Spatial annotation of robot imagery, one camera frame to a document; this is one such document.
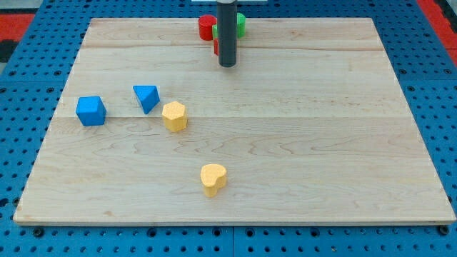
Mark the yellow hexagon block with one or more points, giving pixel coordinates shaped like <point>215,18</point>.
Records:
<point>174,116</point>

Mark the blue cube block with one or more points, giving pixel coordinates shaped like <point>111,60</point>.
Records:
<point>91,111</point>

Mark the yellow heart block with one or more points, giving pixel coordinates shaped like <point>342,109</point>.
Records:
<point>213,177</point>

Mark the light wooden board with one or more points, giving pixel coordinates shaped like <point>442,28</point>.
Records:
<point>311,125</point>

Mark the blue triangle block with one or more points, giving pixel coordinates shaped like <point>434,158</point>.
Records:
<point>147,96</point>

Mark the small red block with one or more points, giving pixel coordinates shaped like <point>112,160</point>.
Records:
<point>216,46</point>

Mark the small green block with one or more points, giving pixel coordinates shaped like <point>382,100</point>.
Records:
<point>215,31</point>

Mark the red cylinder block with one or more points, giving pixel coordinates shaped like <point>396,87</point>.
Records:
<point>206,23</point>

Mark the green cylinder block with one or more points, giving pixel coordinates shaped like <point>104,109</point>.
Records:
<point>241,25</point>

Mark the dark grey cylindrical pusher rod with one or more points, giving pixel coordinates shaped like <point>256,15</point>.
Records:
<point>226,14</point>

